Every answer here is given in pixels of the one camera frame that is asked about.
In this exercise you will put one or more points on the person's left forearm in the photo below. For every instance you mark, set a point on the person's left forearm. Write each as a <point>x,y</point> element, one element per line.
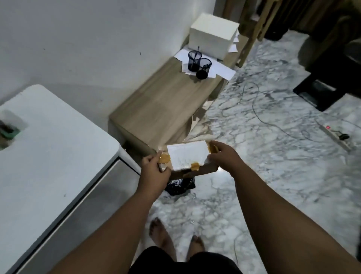
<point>112,237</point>

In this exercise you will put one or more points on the black mesh pen holder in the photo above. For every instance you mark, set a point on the black mesh pen holder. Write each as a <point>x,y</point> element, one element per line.
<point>194,59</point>
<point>203,69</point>

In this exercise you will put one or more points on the person's left thumb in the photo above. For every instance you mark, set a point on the person's left thumb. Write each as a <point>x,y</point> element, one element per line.
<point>153,157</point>

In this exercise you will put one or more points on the white table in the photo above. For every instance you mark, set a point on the white table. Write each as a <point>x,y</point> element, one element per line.
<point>53,158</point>

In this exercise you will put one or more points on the white power strip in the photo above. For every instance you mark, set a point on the white power strip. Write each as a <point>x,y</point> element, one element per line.
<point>335,137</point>

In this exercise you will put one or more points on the person's foot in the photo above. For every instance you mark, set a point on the person's foot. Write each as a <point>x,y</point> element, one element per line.
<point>195,247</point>
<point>162,235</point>

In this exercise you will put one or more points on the person's left foot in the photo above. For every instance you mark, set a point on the person's left foot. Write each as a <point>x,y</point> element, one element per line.
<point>162,235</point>

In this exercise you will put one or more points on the person's left hand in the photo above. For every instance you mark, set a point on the person's left hand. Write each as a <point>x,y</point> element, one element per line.
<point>151,176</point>

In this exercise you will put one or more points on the person's right foot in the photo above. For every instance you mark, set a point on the person's right foot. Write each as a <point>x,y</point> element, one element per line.
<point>195,247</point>

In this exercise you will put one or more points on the person's right thumb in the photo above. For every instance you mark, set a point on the person's right thumb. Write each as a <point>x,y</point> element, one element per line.
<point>218,145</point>

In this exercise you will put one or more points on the person's black shorts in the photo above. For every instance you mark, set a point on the person's black shorts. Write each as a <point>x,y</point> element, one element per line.
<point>183,262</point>

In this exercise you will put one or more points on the low wooden bench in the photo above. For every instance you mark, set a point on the low wooden bench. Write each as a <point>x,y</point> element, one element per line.
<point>166,104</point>

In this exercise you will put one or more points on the person's right forearm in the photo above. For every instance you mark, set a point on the person's right forearm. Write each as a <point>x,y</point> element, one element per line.
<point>284,225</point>

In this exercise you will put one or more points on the black stand base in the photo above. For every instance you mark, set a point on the black stand base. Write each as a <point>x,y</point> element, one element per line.
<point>327,84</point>

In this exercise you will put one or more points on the taped cardboard parcel white label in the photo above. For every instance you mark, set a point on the taped cardboard parcel white label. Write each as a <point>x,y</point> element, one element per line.
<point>187,154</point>

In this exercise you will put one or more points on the cardboard scraps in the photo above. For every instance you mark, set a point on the cardboard scraps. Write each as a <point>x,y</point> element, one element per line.
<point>200,114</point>

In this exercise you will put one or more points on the person's right hand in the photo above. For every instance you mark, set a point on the person's right hand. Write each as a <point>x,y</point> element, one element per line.
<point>228,158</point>

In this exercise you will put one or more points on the black plug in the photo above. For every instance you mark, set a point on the black plug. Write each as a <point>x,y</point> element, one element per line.
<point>344,137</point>

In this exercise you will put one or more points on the green object on plastic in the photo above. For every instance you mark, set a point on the green object on plastic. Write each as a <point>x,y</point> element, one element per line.
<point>8,131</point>

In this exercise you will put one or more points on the white paper sheets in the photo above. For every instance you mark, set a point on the white paper sheets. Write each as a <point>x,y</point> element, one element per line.
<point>221,69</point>

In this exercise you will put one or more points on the white box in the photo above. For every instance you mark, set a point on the white box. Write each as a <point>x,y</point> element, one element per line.
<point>213,35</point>

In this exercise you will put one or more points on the wooden chair frame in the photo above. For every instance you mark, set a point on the wooden chair frame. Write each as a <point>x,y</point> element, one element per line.
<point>253,25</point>

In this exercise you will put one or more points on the black plastic bag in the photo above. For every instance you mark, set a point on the black plastic bag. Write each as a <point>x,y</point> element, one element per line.
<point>180,185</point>

